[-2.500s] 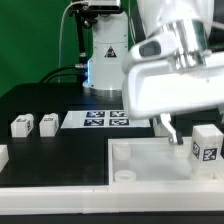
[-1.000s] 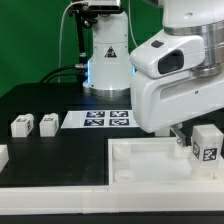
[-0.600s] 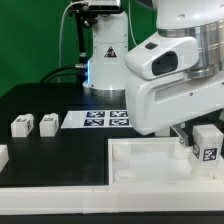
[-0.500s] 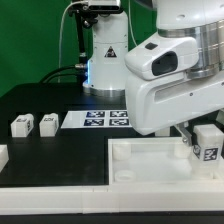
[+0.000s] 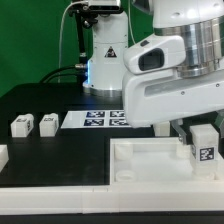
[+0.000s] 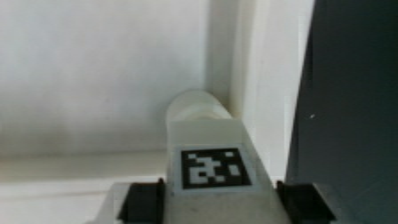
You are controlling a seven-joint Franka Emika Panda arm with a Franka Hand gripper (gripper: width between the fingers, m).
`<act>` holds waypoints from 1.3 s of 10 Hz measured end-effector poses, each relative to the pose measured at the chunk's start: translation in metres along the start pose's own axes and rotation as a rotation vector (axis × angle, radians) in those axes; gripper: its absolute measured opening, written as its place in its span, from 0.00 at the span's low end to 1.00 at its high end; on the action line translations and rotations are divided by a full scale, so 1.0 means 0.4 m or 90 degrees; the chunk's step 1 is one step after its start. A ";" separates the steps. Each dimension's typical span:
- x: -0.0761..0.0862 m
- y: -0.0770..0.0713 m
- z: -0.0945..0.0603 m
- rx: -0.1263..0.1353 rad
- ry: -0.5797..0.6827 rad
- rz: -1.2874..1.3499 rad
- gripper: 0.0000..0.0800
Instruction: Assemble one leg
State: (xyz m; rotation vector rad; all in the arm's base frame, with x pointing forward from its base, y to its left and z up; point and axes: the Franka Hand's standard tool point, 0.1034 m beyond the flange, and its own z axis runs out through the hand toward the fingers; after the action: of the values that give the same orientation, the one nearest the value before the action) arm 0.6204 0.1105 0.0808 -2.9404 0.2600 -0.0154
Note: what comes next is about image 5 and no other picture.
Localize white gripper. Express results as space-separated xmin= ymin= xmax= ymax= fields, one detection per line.
xmin=123 ymin=70 xmax=224 ymax=145

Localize white square tabletop part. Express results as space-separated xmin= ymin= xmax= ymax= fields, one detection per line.
xmin=110 ymin=137 xmax=224 ymax=184

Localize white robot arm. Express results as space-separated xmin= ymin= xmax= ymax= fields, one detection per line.
xmin=88 ymin=0 xmax=224 ymax=128

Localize white U-shaped obstacle fence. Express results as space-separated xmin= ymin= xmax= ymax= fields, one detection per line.
xmin=0 ymin=138 xmax=224 ymax=215

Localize white sheet with AprilTags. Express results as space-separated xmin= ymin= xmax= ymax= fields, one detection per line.
xmin=61 ymin=110 xmax=129 ymax=129

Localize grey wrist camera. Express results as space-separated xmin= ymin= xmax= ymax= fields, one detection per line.
xmin=124 ymin=34 xmax=186 ymax=75

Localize grey camera on top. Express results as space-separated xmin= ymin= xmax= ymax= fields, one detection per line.
xmin=88 ymin=0 xmax=121 ymax=13

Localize black cables at base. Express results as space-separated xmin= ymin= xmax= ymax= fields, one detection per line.
xmin=39 ymin=65 xmax=88 ymax=84

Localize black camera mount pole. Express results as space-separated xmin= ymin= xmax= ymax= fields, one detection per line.
xmin=69 ymin=0 xmax=97 ymax=71

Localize white cable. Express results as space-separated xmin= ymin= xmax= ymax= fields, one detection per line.
xmin=57 ymin=0 xmax=88 ymax=84

